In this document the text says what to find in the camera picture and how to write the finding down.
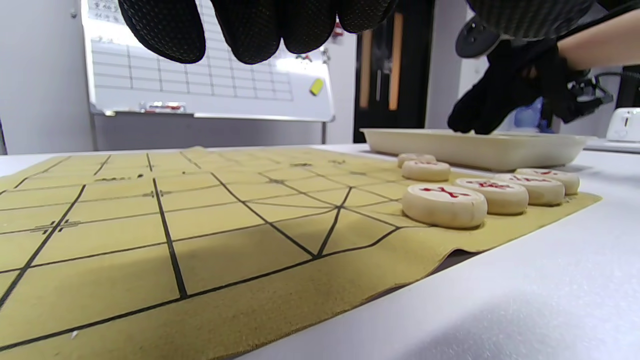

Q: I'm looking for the black door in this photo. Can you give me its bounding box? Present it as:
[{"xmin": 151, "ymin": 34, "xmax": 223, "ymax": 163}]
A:
[{"xmin": 354, "ymin": 0, "xmax": 436, "ymax": 144}]

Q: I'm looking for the round red-marked chess piece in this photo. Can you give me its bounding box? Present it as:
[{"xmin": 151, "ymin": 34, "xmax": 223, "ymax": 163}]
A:
[
  {"xmin": 492, "ymin": 172, "xmax": 566, "ymax": 207},
  {"xmin": 397, "ymin": 152, "xmax": 437, "ymax": 168},
  {"xmin": 515, "ymin": 167, "xmax": 581, "ymax": 196},
  {"xmin": 454, "ymin": 177, "xmax": 530, "ymax": 216},
  {"xmin": 401, "ymin": 160, "xmax": 452, "ymax": 182},
  {"xmin": 401, "ymin": 183, "xmax": 488, "ymax": 230}
]

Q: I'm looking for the yellow chess board mat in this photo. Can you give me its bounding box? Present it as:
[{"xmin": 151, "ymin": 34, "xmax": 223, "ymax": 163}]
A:
[{"xmin": 0, "ymin": 146, "xmax": 603, "ymax": 360}]

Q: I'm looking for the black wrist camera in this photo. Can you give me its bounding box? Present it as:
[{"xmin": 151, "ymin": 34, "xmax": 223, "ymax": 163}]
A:
[{"xmin": 550, "ymin": 65, "xmax": 615, "ymax": 125}]

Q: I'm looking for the pack of coloured magnets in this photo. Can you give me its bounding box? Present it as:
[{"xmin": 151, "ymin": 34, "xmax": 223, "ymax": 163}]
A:
[{"xmin": 140, "ymin": 101, "xmax": 187, "ymax": 114}]

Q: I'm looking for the blue plastic container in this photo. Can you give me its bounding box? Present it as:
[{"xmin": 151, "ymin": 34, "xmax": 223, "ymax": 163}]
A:
[{"xmin": 512, "ymin": 97, "xmax": 556, "ymax": 133}]

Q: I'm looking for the white rolling whiteboard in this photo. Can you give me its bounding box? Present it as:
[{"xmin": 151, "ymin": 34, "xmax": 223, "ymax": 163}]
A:
[{"xmin": 80, "ymin": 0, "xmax": 337, "ymax": 151}]

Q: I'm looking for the grey tracking controller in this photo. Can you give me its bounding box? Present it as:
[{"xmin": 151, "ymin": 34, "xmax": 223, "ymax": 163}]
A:
[{"xmin": 454, "ymin": 0, "xmax": 597, "ymax": 60}]

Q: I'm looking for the white desktop device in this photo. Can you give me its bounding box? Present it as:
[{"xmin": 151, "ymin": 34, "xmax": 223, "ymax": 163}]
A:
[{"xmin": 605, "ymin": 107, "xmax": 640, "ymax": 143}]

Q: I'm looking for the person's right forearm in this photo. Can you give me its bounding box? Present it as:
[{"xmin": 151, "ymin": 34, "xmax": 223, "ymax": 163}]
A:
[{"xmin": 556, "ymin": 7, "xmax": 640, "ymax": 72}]

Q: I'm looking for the person's left hand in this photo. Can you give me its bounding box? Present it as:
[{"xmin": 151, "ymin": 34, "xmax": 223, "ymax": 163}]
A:
[{"xmin": 116, "ymin": 0, "xmax": 399, "ymax": 66}]

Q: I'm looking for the person's right hand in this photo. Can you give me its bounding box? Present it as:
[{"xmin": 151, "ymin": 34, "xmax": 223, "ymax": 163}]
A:
[{"xmin": 446, "ymin": 41, "xmax": 563, "ymax": 136}]

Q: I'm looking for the beige plastic tray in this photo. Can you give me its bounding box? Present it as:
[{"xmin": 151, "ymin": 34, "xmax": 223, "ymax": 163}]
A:
[{"xmin": 360, "ymin": 127, "xmax": 598, "ymax": 172}]

